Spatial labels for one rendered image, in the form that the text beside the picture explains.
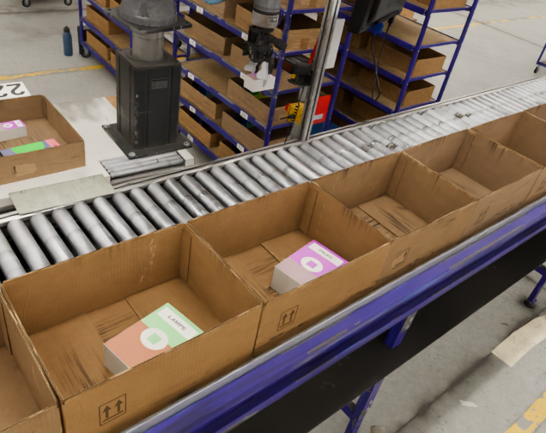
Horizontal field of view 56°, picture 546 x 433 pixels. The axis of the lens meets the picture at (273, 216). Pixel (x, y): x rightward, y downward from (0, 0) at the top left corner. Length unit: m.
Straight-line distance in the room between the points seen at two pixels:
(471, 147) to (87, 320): 1.42
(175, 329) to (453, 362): 1.72
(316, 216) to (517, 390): 1.50
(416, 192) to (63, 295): 1.07
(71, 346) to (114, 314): 0.12
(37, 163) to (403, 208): 1.19
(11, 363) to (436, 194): 1.20
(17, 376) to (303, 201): 0.80
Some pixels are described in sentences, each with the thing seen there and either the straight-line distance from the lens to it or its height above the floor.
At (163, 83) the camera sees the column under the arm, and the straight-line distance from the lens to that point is 1.92.
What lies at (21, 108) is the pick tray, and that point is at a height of 0.80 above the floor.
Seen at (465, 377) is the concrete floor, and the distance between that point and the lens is 2.55.
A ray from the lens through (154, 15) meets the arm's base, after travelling 1.83.
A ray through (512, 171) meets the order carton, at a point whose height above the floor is 0.99.
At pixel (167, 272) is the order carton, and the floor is 0.91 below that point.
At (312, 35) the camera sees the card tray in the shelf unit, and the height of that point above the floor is 1.01.
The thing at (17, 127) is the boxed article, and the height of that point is 0.80.
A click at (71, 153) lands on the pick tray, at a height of 0.81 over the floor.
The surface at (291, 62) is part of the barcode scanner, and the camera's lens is 2.07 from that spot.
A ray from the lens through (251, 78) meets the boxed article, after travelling 1.92.
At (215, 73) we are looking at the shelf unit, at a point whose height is 0.54.
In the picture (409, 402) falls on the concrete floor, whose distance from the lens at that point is 2.34.
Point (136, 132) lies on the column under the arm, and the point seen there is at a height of 0.83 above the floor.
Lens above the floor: 1.78
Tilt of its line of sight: 36 degrees down
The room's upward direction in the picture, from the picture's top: 12 degrees clockwise
